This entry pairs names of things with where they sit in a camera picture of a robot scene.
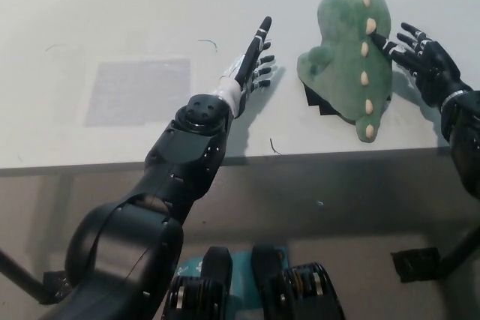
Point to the black tape patch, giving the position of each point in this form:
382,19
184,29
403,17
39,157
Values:
317,104

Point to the black table leg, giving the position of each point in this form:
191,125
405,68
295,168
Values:
461,254
17,273

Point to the grey tape patch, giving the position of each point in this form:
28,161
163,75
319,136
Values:
138,91

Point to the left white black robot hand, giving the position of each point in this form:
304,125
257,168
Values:
249,59

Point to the green plush dinosaur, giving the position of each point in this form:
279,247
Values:
341,69

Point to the black ribbed robot body block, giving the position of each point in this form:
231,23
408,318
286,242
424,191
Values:
296,290
215,282

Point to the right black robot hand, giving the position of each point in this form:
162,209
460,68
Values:
437,69

